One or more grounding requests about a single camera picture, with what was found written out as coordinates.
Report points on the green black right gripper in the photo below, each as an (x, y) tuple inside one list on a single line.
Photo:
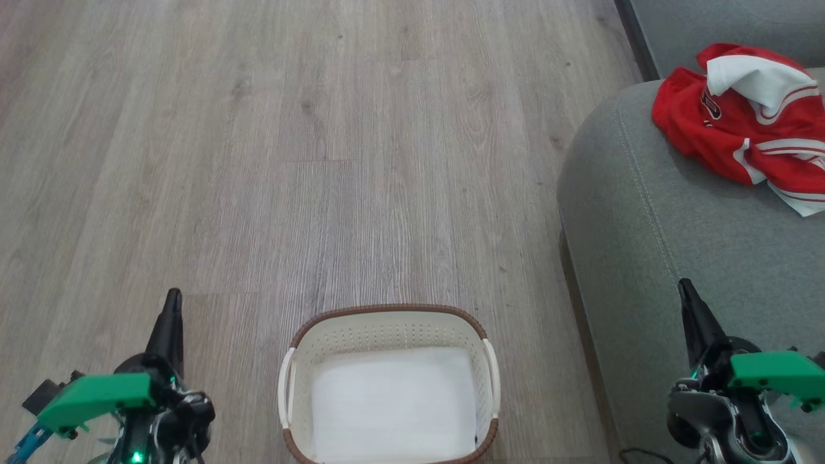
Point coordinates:
[(773, 374)]

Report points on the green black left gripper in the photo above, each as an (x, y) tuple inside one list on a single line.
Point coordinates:
[(97, 396)]

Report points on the red Bulls jersey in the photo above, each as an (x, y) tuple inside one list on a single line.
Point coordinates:
[(683, 122)]

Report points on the red jersey with white stripes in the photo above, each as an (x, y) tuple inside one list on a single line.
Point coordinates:
[(754, 77)]

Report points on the cream basket with brown rim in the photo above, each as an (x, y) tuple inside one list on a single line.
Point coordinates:
[(387, 325)]

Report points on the grey sofa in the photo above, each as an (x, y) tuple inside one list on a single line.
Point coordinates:
[(644, 225)]

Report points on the grey sofa section dark edge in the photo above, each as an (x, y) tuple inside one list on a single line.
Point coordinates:
[(683, 26)]

